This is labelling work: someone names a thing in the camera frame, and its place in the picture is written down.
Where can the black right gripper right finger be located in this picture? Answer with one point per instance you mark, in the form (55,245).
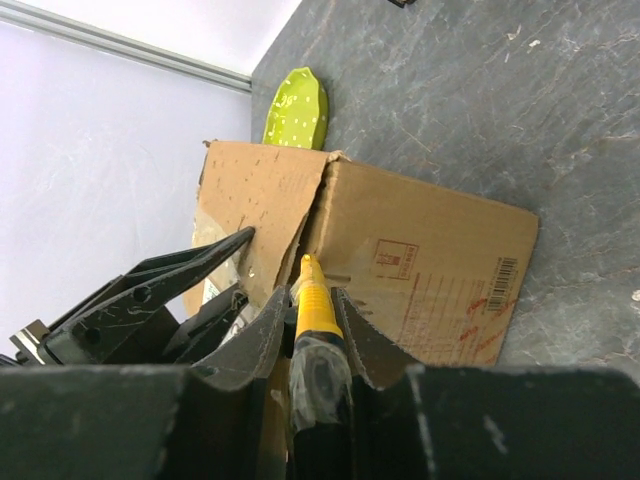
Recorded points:
(414,421)

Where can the green dotted plate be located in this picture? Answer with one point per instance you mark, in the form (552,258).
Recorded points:
(299,113)

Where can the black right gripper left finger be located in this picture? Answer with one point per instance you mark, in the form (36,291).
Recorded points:
(219,419)

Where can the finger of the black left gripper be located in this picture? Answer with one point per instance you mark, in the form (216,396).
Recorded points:
(162,278)
(204,332)

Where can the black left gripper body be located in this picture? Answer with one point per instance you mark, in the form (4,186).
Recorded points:
(123,332)

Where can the brown cardboard express box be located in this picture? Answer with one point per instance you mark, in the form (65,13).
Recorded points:
(437,271)

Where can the yellow utility knife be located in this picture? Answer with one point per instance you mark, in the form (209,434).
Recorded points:
(320,382)

